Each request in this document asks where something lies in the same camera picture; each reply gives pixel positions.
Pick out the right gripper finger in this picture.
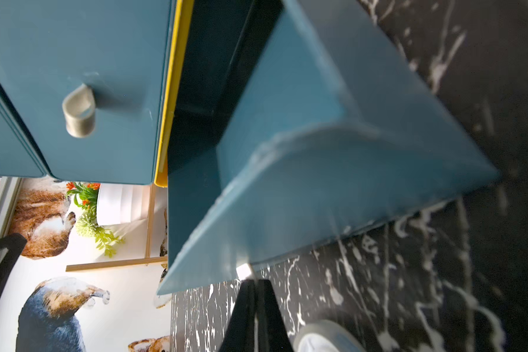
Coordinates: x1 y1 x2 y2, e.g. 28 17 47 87
219 280 293 351

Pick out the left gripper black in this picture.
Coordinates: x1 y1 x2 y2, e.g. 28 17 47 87
0 233 27 299

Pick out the clear tape roll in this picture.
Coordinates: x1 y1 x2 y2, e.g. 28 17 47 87
293 320 366 352

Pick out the teal drawer cabinet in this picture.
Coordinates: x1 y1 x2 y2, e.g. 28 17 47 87
0 1 499 294

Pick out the white flower pot plant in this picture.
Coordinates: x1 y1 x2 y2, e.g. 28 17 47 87
66 182 152 258

